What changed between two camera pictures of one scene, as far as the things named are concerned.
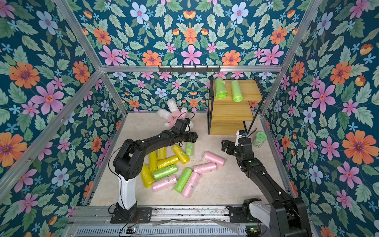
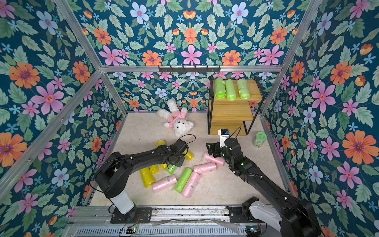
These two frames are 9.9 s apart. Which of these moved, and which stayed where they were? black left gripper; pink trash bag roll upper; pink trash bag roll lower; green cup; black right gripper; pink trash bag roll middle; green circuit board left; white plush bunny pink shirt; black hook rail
Moved: black left gripper; black right gripper
Stayed: pink trash bag roll lower; green circuit board left; pink trash bag roll upper; white plush bunny pink shirt; green cup; black hook rail; pink trash bag roll middle
